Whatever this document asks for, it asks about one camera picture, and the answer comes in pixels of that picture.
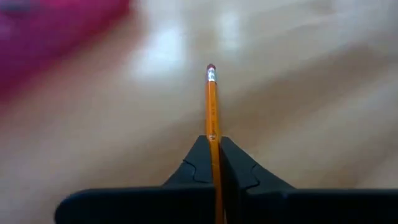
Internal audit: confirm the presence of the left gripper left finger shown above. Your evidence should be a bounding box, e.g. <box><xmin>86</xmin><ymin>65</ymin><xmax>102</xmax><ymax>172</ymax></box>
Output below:
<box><xmin>55</xmin><ymin>136</ymin><xmax>217</xmax><ymax>224</ymax></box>

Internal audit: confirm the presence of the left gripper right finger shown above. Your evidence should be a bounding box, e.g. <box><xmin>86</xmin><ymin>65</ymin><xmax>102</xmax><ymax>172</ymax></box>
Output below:
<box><xmin>221</xmin><ymin>136</ymin><xmax>398</xmax><ymax>224</ymax></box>

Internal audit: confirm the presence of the orange pencil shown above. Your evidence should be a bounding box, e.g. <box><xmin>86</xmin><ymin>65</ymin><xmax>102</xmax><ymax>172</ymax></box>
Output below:
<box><xmin>205</xmin><ymin>63</ymin><xmax>225</xmax><ymax>224</ymax></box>

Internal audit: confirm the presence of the pink plastic pencil box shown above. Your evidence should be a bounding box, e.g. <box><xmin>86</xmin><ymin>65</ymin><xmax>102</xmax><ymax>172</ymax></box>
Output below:
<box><xmin>0</xmin><ymin>0</ymin><xmax>131</xmax><ymax>100</ymax></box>

